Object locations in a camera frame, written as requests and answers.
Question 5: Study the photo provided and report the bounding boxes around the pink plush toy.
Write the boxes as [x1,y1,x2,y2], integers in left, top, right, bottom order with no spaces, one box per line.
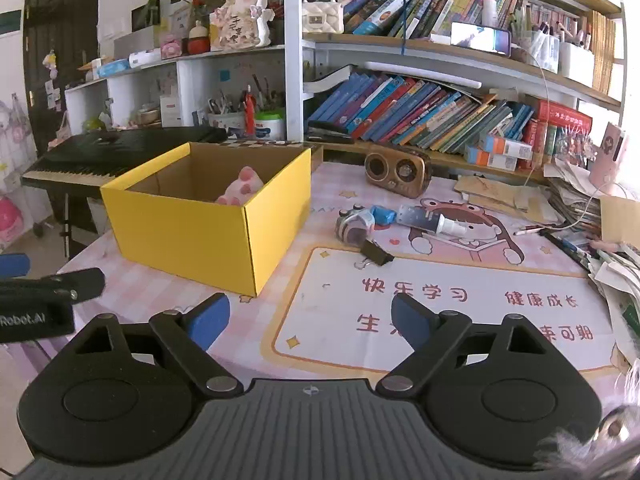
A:
[215,166,264,206]

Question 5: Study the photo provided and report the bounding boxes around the wooden chessboard box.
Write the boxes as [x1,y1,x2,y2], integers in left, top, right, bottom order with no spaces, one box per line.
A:
[220,139,325,173]

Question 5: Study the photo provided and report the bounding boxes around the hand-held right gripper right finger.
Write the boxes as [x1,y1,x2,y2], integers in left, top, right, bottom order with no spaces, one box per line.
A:
[376,294,563,401]

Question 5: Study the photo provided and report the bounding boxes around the black keyboard stand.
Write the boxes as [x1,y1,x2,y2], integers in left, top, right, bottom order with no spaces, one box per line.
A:
[32,190,73,261]

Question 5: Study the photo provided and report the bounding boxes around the pile of brown envelopes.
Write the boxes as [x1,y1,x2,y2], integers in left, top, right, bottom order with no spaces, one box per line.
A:
[452,174,561,225]

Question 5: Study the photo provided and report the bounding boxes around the thick red dictionary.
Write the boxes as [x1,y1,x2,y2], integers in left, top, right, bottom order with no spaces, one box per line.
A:
[537,100,594,133]

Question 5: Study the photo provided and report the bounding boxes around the fuzzy grey sleeve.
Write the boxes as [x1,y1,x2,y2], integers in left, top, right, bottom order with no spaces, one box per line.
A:
[535,360,640,480]

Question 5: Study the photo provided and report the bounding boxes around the grey box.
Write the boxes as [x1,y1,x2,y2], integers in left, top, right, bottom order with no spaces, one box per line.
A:
[113,26,156,59]

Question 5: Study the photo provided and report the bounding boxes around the black coloured pencil case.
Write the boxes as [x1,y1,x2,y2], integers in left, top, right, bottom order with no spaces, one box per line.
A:
[540,230,596,273]

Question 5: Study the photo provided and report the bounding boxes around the white wipes pack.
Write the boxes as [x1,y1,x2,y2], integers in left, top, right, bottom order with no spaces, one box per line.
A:
[129,47,162,68]

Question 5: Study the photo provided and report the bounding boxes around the row of upright shelf books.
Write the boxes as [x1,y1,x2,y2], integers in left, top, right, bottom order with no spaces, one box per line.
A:
[300,0,593,41]

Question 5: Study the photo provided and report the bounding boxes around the pale pink hanging bag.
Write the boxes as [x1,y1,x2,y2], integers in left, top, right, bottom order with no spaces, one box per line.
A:
[10,94,36,161]

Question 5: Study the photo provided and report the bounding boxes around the white charging cable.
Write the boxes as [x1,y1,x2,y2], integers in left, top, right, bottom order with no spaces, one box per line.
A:
[510,45,631,226]

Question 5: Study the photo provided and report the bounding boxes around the bunch of pens and brushes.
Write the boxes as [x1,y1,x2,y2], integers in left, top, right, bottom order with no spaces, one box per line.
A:
[207,74,283,116]

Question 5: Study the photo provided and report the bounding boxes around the grey purple toy camera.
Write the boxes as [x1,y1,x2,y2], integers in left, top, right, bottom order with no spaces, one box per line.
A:
[335,204,376,247]

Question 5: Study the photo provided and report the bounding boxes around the colourful character stands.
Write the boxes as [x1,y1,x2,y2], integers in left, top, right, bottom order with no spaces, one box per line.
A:
[555,125,601,166]

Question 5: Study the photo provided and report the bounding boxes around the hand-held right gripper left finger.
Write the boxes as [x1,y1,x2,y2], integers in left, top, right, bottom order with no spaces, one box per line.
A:
[57,292,244,401]

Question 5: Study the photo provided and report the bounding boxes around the red white round doll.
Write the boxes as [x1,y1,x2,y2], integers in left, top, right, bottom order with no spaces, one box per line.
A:
[187,20,211,56]

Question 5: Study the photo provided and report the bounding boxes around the yellow cardboard box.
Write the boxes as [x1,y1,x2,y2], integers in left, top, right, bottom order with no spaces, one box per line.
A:
[100,141,313,297]

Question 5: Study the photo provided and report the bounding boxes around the green leafy plant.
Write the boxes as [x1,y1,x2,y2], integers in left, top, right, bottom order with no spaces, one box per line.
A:
[132,0,162,28]

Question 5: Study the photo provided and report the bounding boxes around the brown paper envelope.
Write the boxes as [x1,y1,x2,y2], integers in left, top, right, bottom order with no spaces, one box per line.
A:
[599,195,640,250]

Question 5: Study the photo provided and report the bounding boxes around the messy stack of papers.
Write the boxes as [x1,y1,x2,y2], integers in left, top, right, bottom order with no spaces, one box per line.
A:
[545,160,640,366]

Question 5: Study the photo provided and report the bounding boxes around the stacked beige bowls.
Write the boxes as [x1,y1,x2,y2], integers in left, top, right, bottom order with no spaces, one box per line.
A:
[134,104,162,127]

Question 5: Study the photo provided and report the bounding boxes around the pink desk holder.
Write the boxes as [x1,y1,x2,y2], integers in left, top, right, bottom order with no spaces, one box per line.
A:
[590,121,628,196]

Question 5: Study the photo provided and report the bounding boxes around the black binder clip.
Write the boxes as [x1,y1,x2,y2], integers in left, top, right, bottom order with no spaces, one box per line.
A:
[354,240,396,270]

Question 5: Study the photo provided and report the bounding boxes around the black stapler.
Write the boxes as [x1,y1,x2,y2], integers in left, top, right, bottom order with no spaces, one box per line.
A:
[306,120,355,144]

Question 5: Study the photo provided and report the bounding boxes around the white quilted handbag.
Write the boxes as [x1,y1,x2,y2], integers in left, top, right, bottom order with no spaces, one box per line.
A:
[301,0,346,35]

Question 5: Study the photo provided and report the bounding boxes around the white bookshelf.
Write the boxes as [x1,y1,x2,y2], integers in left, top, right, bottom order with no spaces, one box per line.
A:
[65,0,626,181]

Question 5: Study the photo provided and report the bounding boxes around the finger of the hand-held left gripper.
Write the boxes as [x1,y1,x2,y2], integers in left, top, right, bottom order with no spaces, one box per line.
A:
[0,254,31,278]
[0,267,107,306]

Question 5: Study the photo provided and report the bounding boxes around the orange white small carton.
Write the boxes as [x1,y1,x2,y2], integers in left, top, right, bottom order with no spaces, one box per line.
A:
[482,134,534,161]
[464,145,518,172]

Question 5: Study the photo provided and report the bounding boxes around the brown retro radio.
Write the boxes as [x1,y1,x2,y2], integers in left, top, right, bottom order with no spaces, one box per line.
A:
[363,145,432,200]

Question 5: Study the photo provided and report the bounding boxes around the black electronic keyboard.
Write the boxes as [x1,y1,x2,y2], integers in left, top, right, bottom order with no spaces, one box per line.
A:
[21,127,228,201]

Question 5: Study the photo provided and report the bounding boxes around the white box red label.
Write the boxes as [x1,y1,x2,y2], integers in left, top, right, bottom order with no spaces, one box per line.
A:
[160,94,182,128]

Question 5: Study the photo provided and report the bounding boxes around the pink checked printed tablecloth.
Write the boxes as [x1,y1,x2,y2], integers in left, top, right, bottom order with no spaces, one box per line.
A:
[57,157,640,411]

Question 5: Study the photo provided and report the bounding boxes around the dark wooden door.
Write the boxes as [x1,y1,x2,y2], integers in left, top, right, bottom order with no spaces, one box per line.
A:
[22,0,102,153]

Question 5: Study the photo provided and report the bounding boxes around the white pen organizer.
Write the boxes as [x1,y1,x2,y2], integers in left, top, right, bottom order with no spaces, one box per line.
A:
[557,40,596,88]

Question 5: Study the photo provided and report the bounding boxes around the clear marker organizer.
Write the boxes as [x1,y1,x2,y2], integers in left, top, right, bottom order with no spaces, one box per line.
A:
[520,30,560,73]

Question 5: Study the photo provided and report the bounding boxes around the row of leaning colourful books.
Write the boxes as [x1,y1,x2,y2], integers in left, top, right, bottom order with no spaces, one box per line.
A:
[307,72,593,171]

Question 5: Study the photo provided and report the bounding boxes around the smartphone with lit screen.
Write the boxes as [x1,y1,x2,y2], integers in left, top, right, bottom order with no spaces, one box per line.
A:
[450,21,513,56]

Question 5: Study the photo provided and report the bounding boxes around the red tassel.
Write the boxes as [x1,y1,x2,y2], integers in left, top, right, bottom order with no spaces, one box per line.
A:
[244,85,257,134]

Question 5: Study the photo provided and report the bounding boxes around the white printed pen cup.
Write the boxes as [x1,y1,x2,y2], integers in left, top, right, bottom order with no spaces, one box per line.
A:
[207,110,247,134]

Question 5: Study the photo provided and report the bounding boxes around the white jar green lid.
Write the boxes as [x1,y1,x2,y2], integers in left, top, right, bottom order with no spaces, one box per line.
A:
[253,111,287,141]

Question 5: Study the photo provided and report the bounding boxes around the pink backpack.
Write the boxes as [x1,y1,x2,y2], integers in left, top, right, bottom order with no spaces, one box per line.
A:
[0,196,25,243]

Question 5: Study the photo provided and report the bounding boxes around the row of yellow books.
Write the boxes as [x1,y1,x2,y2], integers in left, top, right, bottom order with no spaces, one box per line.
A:
[591,9,621,95]

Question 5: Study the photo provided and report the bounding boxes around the blue tissue pack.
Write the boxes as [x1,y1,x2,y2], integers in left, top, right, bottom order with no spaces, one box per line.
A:
[96,58,131,79]

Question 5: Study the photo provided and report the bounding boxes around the white spray bottle blue card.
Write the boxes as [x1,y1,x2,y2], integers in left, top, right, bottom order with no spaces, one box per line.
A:
[397,205,473,240]

